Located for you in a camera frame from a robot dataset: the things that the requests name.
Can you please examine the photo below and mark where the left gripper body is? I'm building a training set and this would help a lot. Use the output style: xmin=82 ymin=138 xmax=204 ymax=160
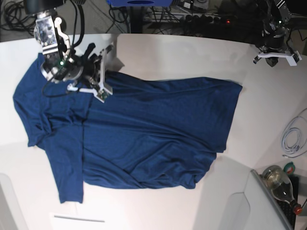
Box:
xmin=262 ymin=28 xmax=287 ymax=53

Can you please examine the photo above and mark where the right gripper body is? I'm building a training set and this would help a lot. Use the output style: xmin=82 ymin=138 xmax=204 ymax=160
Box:
xmin=74 ymin=43 xmax=102 ymax=89

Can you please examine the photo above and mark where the dark blue t-shirt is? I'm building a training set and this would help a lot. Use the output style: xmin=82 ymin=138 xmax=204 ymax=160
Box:
xmin=13 ymin=55 xmax=242 ymax=203

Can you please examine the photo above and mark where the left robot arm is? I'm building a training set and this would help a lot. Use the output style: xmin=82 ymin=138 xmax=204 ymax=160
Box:
xmin=253 ymin=0 xmax=297 ymax=67

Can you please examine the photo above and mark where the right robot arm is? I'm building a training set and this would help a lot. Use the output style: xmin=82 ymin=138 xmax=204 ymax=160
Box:
xmin=24 ymin=0 xmax=104 ymax=91

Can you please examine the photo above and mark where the green tape roll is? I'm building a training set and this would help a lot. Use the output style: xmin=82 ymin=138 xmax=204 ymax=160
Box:
xmin=283 ymin=162 xmax=296 ymax=175

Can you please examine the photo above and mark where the clear glass bottle red cap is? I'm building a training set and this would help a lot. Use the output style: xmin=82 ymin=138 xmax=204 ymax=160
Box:
xmin=262 ymin=165 xmax=303 ymax=215

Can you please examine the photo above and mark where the black mat under bottle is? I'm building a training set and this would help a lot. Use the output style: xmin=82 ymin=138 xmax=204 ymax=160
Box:
xmin=275 ymin=174 xmax=300 ymax=227

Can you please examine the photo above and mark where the coiled white cable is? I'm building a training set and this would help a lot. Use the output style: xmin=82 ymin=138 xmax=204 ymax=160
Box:
xmin=281 ymin=115 xmax=307 ymax=158

